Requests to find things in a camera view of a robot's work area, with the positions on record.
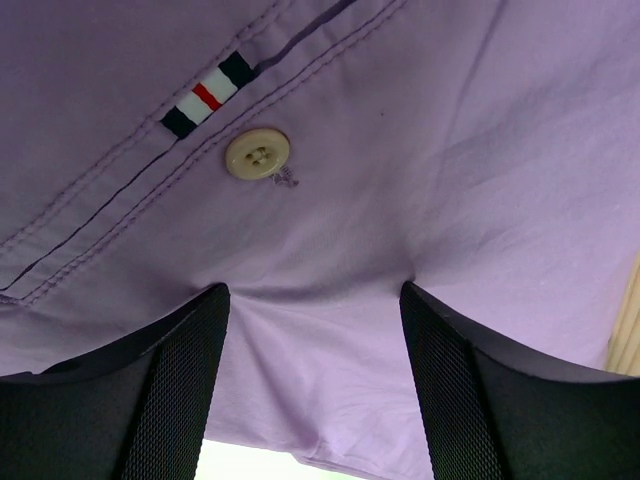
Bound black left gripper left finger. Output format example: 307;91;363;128
1;284;230;479

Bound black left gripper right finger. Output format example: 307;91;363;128
399;282;639;479

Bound purple trousers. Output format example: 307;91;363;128
1;1;639;479

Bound wooden clothes rack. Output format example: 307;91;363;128
606;256;640;377

